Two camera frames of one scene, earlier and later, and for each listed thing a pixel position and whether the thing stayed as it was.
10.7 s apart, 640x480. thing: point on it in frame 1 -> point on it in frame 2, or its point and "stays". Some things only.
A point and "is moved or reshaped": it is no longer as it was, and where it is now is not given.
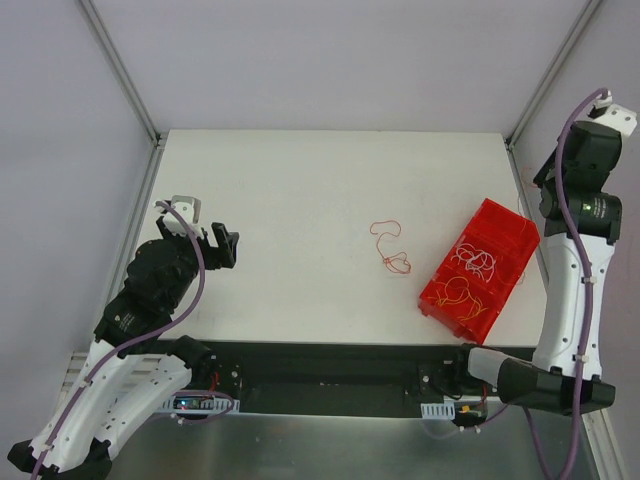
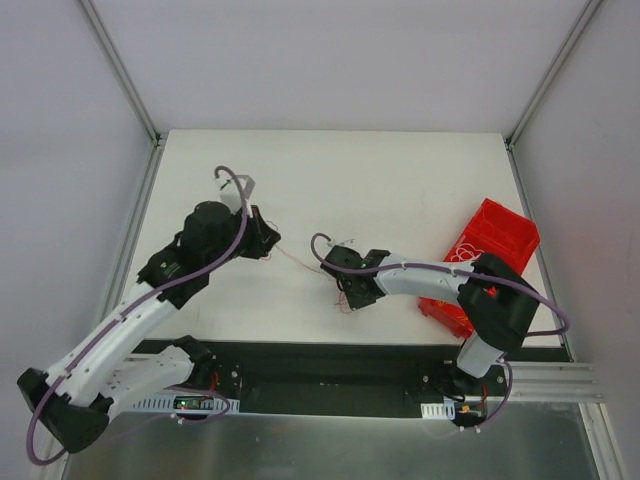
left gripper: (212, 250) -> (261, 235)
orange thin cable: (519, 207) -> (500, 239)
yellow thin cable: (456, 302) is moved or reshaped
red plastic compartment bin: (476, 279) stays
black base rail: (341, 378) stays
